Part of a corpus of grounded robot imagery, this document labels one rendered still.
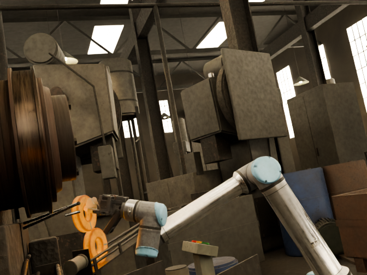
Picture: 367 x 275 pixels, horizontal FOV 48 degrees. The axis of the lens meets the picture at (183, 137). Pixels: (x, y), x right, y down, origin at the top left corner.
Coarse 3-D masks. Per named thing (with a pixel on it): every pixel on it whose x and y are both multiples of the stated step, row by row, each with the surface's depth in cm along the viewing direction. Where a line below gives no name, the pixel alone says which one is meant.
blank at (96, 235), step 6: (96, 228) 179; (90, 234) 174; (96, 234) 178; (102, 234) 183; (84, 240) 173; (90, 240) 172; (96, 240) 181; (102, 240) 182; (84, 246) 172; (90, 246) 171; (102, 246) 181; (90, 252) 171; (96, 252) 175
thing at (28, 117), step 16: (16, 80) 116; (32, 80) 115; (16, 96) 111; (32, 96) 113; (16, 112) 109; (32, 112) 110; (16, 128) 108; (32, 128) 109; (32, 144) 109; (32, 160) 109; (32, 176) 111; (48, 176) 111; (32, 192) 113; (48, 192) 114; (32, 208) 119; (48, 208) 123
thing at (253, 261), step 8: (256, 256) 85; (152, 264) 97; (160, 264) 99; (240, 264) 79; (248, 264) 81; (256, 264) 84; (136, 272) 92; (144, 272) 94; (152, 272) 96; (160, 272) 98; (224, 272) 74; (232, 272) 76; (240, 272) 78; (248, 272) 81; (256, 272) 83
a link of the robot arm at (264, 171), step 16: (256, 160) 171; (272, 160) 170; (256, 176) 168; (272, 176) 168; (272, 192) 169; (288, 192) 169; (288, 208) 168; (288, 224) 168; (304, 224) 167; (304, 240) 166; (320, 240) 167; (304, 256) 169; (320, 256) 165; (320, 272) 166; (336, 272) 164
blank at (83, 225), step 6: (78, 198) 173; (84, 198) 176; (84, 204) 174; (72, 210) 169; (78, 210) 169; (72, 216) 168; (78, 216) 168; (84, 216) 172; (90, 216) 178; (96, 216) 182; (78, 222) 168; (84, 222) 171; (90, 222) 175; (78, 228) 170; (84, 228) 170; (90, 228) 174
